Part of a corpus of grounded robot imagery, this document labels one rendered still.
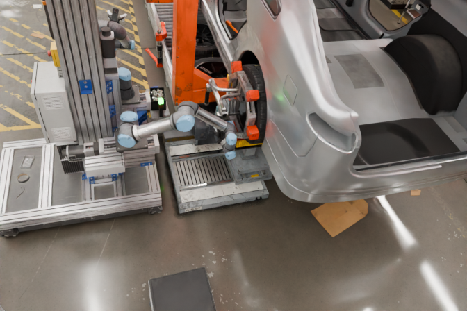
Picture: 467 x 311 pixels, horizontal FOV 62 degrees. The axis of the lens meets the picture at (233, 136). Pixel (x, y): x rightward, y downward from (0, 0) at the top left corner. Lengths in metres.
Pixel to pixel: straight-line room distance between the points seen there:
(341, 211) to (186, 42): 2.07
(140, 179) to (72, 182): 0.55
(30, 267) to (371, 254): 2.76
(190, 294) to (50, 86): 1.65
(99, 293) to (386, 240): 2.44
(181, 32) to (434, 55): 2.09
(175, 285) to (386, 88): 2.35
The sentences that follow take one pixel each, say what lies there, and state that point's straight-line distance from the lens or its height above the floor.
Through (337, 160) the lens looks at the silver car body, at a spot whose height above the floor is 1.31.
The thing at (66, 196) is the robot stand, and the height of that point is 0.21.
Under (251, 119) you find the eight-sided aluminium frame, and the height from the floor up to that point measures 0.95.
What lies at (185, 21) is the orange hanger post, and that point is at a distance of 3.12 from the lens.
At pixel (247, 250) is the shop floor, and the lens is 3.36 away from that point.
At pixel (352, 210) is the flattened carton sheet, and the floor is 0.01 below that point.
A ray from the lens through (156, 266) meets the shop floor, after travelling 3.25.
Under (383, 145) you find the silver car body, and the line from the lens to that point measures 3.27.
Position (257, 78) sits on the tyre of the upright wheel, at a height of 1.17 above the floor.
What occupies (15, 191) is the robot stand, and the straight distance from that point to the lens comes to 3.58.
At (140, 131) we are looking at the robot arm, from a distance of 2.63.
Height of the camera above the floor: 2.94
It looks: 45 degrees down
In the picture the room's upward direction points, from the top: 10 degrees clockwise
